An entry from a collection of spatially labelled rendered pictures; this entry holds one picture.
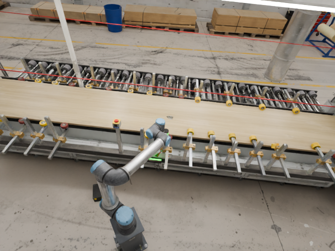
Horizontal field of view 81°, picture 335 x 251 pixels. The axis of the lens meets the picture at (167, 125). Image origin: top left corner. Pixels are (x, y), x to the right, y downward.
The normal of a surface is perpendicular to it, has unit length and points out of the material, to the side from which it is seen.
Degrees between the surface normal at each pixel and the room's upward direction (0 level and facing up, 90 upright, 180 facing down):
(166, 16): 90
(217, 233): 0
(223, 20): 90
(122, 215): 5
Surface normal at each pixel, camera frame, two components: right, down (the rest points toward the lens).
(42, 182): 0.07, -0.69
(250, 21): 0.02, 0.72
